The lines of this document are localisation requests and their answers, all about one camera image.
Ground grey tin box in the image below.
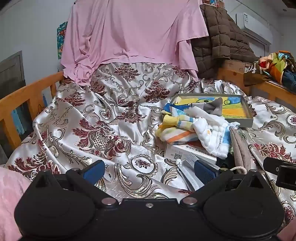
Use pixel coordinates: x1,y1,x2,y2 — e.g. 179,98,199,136
169,93,253,128

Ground pink bed sheet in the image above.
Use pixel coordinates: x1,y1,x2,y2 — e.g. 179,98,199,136
60,0,210,85

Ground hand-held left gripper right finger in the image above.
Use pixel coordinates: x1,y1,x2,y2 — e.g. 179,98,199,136
180,160,270,208

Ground white quilted cloth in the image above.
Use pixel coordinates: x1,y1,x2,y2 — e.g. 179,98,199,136
185,108,241,159

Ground yellow cuffed striped sock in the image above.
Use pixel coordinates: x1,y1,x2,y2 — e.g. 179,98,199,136
161,115,196,130

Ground grey soft cloth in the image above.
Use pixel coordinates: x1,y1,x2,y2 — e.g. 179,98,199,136
191,97,223,115

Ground black soft cloth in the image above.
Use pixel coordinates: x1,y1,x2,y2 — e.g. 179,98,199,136
217,152,232,169

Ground white air conditioner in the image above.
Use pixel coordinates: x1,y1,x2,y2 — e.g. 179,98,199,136
235,12,274,44

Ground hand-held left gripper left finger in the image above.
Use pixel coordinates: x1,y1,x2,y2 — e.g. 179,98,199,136
30,159,119,208

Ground brown quilted jacket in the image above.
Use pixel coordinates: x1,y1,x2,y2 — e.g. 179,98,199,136
192,3,260,78

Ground floral satin blanket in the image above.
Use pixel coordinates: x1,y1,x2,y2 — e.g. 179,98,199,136
5,61,296,223

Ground white cardboard box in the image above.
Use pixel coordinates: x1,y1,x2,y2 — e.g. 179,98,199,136
164,143,218,166

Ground pink fluffy blanket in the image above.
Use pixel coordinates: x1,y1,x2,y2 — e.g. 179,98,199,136
0,166,31,241

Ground clear plastic zip pouch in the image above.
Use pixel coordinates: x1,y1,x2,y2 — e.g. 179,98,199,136
176,159,204,192

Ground beige drawstring pouch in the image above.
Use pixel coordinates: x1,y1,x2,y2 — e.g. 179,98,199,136
229,127,255,176

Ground wooden bed rail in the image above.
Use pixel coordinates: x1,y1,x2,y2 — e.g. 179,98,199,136
0,71,65,149

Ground striped towel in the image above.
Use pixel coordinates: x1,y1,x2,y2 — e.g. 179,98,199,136
155,126,201,143

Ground blue denim jeans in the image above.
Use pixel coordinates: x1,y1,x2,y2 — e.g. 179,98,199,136
282,71,296,92

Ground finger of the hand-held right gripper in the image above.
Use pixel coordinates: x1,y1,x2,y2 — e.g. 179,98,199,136
263,157,296,173
276,165,296,191

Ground colourful patterned cloth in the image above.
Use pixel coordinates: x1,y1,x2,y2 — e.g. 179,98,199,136
258,51,296,84

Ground brown printed cloth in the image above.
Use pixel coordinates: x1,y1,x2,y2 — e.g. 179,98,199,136
243,61,273,86

